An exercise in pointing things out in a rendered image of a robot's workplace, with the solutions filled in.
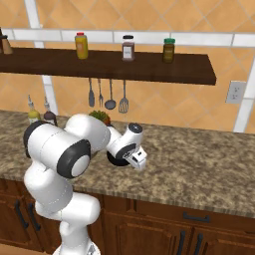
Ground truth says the yellow-green oil bottle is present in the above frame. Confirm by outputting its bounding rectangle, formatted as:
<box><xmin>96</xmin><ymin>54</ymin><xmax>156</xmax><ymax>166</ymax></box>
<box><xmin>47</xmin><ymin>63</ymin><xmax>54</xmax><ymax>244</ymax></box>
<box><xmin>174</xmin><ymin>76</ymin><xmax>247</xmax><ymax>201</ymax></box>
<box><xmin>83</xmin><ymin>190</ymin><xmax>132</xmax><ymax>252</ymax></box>
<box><xmin>27</xmin><ymin>95</ymin><xmax>42</xmax><ymax>125</ymax></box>

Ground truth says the dark wooden wall shelf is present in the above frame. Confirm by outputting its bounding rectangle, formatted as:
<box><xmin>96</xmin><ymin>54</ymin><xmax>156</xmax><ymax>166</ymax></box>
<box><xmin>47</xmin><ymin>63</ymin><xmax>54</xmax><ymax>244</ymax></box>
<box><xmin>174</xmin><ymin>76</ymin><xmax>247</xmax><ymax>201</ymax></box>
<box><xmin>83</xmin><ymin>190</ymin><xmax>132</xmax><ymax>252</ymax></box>
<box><xmin>0</xmin><ymin>46</ymin><xmax>217</xmax><ymax>87</ymax></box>

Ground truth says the white wall socket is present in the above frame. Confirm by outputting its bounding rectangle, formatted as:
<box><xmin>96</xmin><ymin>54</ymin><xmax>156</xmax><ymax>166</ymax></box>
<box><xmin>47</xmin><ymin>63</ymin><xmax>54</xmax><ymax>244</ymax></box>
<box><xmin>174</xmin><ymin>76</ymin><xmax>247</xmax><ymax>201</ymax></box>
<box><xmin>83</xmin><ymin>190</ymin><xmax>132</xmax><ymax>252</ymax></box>
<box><xmin>225</xmin><ymin>80</ymin><xmax>247</xmax><ymax>105</ymax></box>

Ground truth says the black cupboard door handle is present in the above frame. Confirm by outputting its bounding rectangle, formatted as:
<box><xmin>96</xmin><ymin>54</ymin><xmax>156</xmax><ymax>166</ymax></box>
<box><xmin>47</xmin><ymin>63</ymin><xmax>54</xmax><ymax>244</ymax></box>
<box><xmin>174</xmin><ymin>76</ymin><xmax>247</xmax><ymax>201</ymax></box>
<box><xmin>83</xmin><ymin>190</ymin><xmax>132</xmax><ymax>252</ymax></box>
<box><xmin>193</xmin><ymin>232</ymin><xmax>204</xmax><ymax>255</ymax></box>
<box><xmin>14</xmin><ymin>199</ymin><xmax>30</xmax><ymax>230</ymax></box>
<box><xmin>176</xmin><ymin>230</ymin><xmax>186</xmax><ymax>255</ymax></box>
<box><xmin>27</xmin><ymin>202</ymin><xmax>42</xmax><ymax>232</ymax></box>

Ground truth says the grey hanging ladle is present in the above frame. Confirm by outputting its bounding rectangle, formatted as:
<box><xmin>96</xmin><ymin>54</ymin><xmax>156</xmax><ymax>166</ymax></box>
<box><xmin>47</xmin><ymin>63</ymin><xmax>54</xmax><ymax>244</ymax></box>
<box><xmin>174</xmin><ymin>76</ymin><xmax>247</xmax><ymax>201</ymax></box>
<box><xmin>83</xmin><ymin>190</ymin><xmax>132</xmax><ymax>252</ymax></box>
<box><xmin>104</xmin><ymin>79</ymin><xmax>118</xmax><ymax>111</ymax></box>

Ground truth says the brown cupboard door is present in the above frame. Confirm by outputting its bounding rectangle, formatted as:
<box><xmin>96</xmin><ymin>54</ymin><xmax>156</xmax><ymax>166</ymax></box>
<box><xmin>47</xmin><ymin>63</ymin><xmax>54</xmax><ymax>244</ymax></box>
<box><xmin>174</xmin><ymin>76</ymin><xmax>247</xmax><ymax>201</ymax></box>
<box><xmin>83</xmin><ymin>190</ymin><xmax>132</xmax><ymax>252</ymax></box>
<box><xmin>23</xmin><ymin>194</ymin><xmax>65</xmax><ymax>255</ymax></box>
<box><xmin>0</xmin><ymin>189</ymin><xmax>27</xmax><ymax>247</ymax></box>
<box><xmin>112</xmin><ymin>212</ymin><xmax>194</xmax><ymax>255</ymax></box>
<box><xmin>191</xmin><ymin>226</ymin><xmax>255</xmax><ymax>255</ymax></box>

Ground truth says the grey hanging slotted spatula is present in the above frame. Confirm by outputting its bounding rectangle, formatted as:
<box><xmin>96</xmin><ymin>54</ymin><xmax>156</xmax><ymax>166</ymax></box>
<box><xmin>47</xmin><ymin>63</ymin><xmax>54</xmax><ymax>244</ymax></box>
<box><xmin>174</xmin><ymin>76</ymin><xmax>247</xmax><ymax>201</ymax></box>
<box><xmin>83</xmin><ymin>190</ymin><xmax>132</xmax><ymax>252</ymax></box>
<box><xmin>118</xmin><ymin>79</ymin><xmax>130</xmax><ymax>115</ymax></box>

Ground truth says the brown jar with black lid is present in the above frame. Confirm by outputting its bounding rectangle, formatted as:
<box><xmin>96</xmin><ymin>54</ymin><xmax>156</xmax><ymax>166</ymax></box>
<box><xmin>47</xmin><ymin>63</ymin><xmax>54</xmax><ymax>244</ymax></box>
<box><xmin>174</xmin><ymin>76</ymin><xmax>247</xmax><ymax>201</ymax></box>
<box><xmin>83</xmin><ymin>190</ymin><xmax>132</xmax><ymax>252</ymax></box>
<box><xmin>121</xmin><ymin>34</ymin><xmax>136</xmax><ymax>63</ymax></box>

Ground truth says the black drawer handle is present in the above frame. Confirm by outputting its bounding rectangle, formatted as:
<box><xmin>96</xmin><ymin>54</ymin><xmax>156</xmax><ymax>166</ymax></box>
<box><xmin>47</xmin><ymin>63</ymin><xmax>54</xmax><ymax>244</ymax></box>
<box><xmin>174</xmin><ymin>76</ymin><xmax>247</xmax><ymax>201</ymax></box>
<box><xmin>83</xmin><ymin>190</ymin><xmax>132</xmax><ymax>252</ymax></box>
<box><xmin>182</xmin><ymin>211</ymin><xmax>211</xmax><ymax>224</ymax></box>

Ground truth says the grey hanging fork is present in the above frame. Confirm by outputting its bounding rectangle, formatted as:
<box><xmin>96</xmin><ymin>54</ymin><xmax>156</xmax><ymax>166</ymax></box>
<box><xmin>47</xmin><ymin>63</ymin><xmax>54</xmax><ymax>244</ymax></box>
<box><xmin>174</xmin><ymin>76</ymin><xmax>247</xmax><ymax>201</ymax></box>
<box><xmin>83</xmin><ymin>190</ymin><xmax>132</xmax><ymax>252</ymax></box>
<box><xmin>97</xmin><ymin>78</ymin><xmax>105</xmax><ymax>109</ymax></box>

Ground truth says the green potted plant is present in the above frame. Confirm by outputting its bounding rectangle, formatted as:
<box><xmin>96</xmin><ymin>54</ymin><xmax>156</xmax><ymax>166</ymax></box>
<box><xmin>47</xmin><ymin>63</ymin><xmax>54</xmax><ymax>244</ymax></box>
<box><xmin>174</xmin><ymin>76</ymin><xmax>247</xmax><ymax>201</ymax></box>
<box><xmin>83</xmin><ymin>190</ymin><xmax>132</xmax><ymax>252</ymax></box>
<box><xmin>88</xmin><ymin>110</ymin><xmax>112</xmax><ymax>127</ymax></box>

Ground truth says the grey hanging spoon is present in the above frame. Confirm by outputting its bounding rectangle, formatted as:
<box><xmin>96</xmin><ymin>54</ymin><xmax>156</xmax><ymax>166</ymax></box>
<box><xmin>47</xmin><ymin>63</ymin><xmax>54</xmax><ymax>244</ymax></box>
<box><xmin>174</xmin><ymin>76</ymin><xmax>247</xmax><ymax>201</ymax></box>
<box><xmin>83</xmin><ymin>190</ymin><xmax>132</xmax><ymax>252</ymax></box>
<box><xmin>88</xmin><ymin>78</ymin><xmax>97</xmax><ymax>109</ymax></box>

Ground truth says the yellow bottle with red cap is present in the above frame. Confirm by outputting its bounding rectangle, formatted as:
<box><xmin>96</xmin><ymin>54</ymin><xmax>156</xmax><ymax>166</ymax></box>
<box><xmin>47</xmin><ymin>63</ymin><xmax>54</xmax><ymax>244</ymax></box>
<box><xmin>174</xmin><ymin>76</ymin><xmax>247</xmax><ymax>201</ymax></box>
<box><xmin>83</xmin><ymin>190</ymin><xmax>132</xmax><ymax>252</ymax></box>
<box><xmin>74</xmin><ymin>31</ymin><xmax>90</xmax><ymax>61</ymax></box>

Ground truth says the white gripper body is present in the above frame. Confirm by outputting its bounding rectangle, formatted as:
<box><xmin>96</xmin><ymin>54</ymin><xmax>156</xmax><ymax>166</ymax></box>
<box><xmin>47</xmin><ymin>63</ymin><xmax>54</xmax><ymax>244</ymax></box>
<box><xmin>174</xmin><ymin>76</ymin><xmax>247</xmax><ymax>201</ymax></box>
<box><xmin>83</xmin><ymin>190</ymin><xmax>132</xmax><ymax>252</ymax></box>
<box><xmin>127</xmin><ymin>154</ymin><xmax>148</xmax><ymax>172</ymax></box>

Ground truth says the olive jar with green lid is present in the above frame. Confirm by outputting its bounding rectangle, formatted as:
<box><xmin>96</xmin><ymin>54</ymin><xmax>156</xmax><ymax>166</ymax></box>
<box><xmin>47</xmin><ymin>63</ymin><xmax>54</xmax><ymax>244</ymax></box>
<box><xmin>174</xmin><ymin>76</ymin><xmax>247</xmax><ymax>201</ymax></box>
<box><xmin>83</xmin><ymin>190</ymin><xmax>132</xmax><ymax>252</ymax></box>
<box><xmin>161</xmin><ymin>37</ymin><xmax>176</xmax><ymax>65</ymax></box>

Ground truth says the brown drawer front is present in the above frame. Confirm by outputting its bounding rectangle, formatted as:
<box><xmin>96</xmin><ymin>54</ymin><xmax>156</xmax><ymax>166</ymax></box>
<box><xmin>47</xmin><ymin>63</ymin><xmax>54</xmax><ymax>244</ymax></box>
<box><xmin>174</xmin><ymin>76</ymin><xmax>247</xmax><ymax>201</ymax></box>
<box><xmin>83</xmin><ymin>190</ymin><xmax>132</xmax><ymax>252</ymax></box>
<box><xmin>134</xmin><ymin>199</ymin><xmax>255</xmax><ymax>235</ymax></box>

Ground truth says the dark vinegar bottle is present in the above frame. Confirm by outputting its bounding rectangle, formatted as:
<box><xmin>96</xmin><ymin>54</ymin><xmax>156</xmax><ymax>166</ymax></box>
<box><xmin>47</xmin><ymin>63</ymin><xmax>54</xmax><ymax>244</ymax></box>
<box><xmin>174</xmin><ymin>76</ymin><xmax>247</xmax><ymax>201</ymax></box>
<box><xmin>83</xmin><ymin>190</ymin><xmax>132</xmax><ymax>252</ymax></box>
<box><xmin>43</xmin><ymin>96</ymin><xmax>59</xmax><ymax>127</ymax></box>

